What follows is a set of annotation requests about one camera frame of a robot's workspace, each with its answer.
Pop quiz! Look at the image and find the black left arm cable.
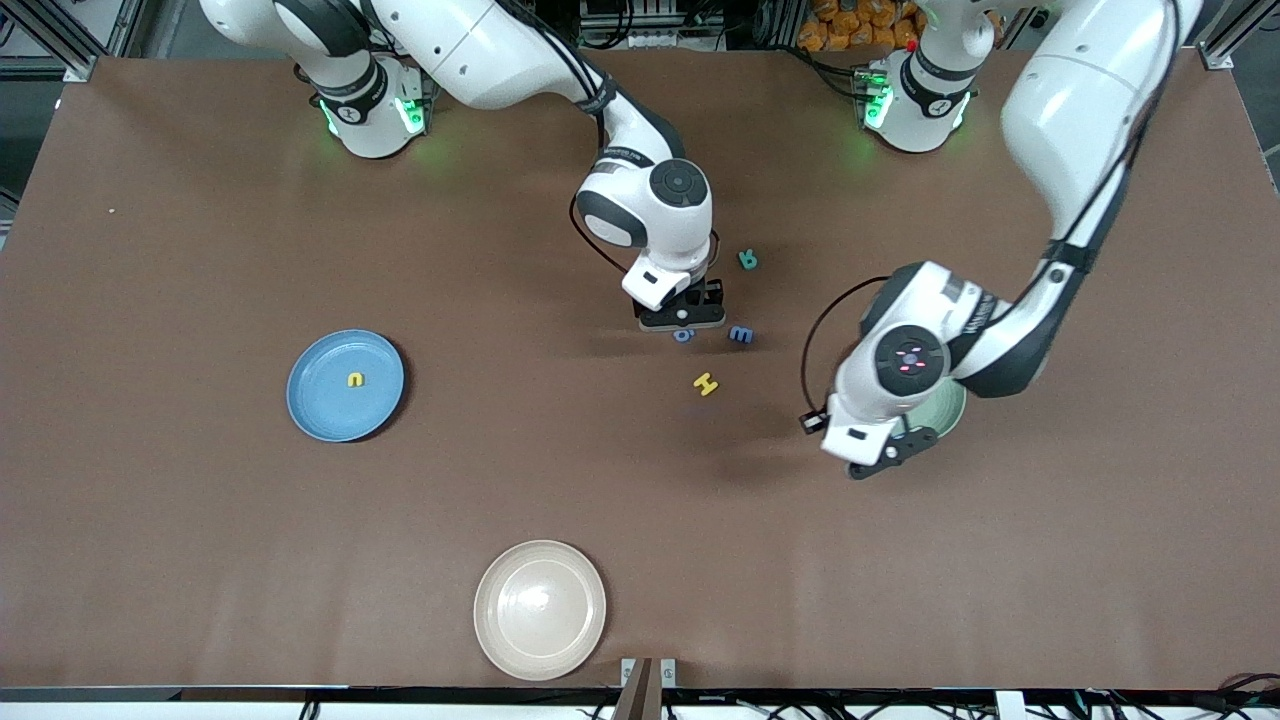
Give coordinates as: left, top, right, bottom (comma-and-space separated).
800, 0, 1181, 421

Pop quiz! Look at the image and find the light green plate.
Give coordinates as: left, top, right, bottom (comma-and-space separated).
900, 378, 969, 443

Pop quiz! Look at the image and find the metal table edge bracket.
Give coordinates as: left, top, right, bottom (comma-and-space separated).
612, 657, 678, 720

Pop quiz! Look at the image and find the blue plate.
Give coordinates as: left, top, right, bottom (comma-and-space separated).
286, 329, 406, 443

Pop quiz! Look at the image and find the orange net bag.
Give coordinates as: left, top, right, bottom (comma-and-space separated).
797, 0, 921, 53

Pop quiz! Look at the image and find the beige plate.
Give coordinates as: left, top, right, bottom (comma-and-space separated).
473, 540, 608, 682

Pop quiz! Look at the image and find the aluminium frame post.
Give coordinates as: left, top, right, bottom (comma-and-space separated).
0, 0, 101, 83
1195, 0, 1280, 71

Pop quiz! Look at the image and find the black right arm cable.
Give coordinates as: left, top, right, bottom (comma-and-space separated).
500, 0, 633, 276

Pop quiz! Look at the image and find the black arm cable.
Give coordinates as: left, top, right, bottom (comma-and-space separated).
800, 0, 1181, 421
500, 0, 633, 276

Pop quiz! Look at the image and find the black equipment rack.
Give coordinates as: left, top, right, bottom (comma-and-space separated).
578, 0, 726, 51

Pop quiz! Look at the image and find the black floor cable bundle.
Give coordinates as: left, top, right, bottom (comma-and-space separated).
1215, 672, 1280, 716

